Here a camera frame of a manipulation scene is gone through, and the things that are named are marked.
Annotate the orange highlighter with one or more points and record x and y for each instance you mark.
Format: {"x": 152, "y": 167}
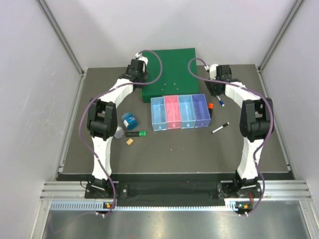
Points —
{"x": 210, "y": 109}

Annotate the grey clear jar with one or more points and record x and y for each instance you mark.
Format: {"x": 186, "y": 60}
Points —
{"x": 119, "y": 133}

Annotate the slotted cable duct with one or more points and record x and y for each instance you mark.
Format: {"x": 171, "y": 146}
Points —
{"x": 102, "y": 206}

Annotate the black capped white marker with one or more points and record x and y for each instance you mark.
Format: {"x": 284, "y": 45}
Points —
{"x": 219, "y": 128}

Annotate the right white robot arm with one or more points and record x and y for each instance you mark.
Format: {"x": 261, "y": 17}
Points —
{"x": 255, "y": 124}

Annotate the purple bin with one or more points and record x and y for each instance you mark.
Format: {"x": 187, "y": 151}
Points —
{"x": 202, "y": 114}

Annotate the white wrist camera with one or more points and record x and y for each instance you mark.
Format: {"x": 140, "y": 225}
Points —
{"x": 139, "y": 56}
{"x": 212, "y": 70}

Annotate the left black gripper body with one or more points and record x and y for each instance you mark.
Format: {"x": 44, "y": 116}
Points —
{"x": 142, "y": 77}

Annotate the green highlighter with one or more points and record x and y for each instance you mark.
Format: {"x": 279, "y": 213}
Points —
{"x": 135, "y": 134}

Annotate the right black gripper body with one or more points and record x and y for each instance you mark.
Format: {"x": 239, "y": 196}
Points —
{"x": 213, "y": 88}

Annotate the pink bin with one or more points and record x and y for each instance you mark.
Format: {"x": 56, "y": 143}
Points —
{"x": 173, "y": 117}

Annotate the small yellow eraser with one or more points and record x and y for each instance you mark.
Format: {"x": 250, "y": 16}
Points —
{"x": 129, "y": 141}

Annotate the green ring binder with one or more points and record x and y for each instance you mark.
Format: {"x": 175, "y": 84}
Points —
{"x": 176, "y": 78}

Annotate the blue capped white marker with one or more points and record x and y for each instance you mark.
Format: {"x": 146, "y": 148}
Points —
{"x": 220, "y": 101}

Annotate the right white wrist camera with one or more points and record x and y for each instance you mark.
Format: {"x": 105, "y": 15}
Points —
{"x": 212, "y": 70}

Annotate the light blue bin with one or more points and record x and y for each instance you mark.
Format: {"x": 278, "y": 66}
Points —
{"x": 187, "y": 113}
{"x": 158, "y": 113}

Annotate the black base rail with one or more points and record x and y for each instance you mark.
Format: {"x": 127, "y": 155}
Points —
{"x": 178, "y": 194}

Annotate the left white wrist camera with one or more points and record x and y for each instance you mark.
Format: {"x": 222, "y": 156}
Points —
{"x": 139, "y": 56}

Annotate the blue jar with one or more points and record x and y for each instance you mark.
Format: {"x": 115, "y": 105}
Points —
{"x": 129, "y": 121}

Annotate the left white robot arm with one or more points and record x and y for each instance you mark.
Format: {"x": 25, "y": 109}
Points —
{"x": 102, "y": 123}

